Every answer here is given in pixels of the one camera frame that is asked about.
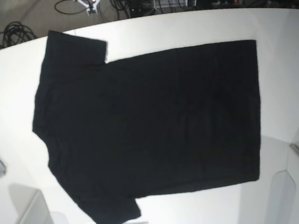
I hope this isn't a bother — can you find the black T-shirt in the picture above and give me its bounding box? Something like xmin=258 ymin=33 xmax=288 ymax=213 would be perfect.
xmin=32 ymin=31 xmax=261 ymax=224

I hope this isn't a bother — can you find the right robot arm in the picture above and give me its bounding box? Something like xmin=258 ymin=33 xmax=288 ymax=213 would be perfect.
xmin=73 ymin=0 xmax=101 ymax=15

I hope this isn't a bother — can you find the black power strip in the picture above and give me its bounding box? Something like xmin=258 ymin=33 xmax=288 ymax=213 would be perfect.
xmin=195 ymin=0 xmax=240 ymax=8

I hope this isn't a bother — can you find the coiled black cable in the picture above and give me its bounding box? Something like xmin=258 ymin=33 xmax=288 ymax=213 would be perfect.
xmin=0 ymin=19 xmax=38 ymax=48

